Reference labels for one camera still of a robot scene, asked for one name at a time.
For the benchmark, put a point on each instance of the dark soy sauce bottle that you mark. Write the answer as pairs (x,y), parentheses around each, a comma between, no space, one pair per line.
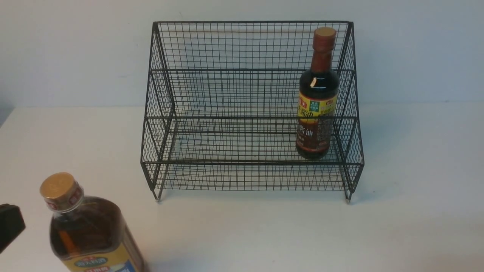
(317,98)

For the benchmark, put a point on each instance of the black wire mesh shelf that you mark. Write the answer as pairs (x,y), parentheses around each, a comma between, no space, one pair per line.
(221,108)

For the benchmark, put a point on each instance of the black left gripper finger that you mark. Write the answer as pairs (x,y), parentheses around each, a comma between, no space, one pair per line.
(12,224)

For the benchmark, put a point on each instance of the amber cooking wine bottle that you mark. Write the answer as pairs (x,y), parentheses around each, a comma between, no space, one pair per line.
(88,233)

